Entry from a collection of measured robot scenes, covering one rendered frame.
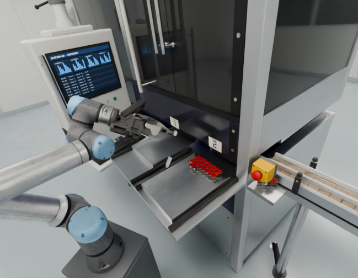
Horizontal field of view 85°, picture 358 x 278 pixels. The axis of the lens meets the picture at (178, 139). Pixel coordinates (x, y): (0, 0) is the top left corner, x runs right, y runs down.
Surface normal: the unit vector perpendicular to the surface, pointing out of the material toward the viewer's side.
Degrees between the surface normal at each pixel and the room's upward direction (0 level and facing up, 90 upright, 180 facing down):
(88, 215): 8
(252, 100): 90
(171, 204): 0
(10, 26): 90
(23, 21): 90
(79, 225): 8
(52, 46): 90
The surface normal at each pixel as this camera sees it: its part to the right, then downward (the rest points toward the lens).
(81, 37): 0.74, 0.29
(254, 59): -0.79, 0.40
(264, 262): -0.11, -0.84
